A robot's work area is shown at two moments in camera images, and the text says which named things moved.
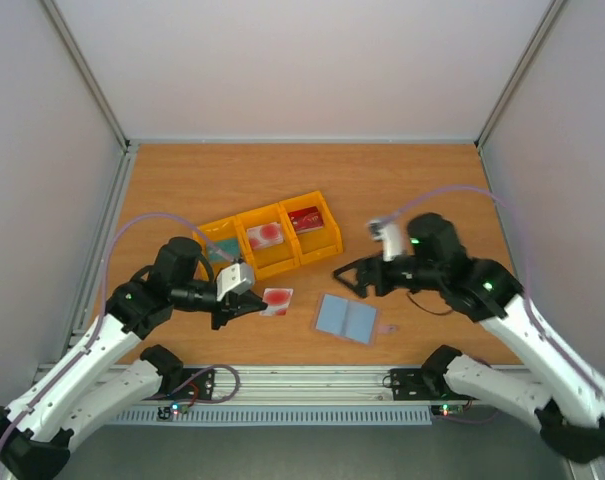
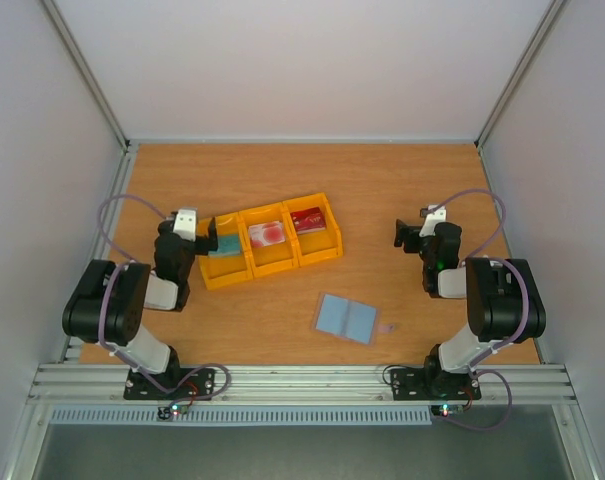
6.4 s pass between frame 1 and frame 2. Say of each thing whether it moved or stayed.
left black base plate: stayed
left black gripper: moved
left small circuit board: stayed
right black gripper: moved
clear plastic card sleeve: stayed
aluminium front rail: stayed
